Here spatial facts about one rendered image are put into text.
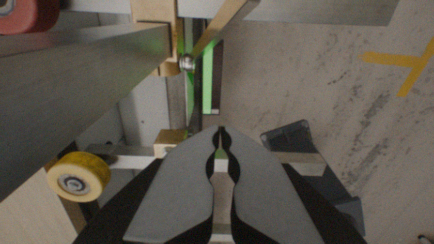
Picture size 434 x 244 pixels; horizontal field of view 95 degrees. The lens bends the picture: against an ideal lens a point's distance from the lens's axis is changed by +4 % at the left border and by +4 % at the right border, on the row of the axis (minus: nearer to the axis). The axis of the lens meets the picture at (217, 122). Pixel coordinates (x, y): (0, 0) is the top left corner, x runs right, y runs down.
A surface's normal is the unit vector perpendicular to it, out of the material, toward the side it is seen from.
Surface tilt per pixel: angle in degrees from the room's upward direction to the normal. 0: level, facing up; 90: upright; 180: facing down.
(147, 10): 0
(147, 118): 0
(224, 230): 90
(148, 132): 0
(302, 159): 90
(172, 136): 90
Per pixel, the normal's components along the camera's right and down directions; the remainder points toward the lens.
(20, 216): 0.00, 0.48
